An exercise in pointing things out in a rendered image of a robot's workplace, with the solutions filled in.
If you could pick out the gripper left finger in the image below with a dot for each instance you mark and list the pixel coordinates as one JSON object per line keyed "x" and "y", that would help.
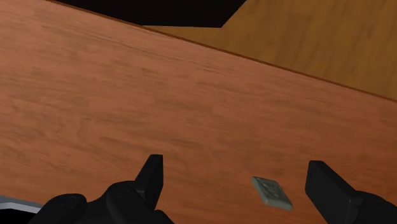
{"x": 136, "y": 198}

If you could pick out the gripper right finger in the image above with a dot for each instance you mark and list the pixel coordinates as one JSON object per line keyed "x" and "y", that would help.
{"x": 338, "y": 192}

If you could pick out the small grey flat block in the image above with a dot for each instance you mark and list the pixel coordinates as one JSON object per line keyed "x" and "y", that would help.
{"x": 272, "y": 193}

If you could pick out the grey flat slab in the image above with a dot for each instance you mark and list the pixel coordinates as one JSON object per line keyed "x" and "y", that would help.
{"x": 18, "y": 204}

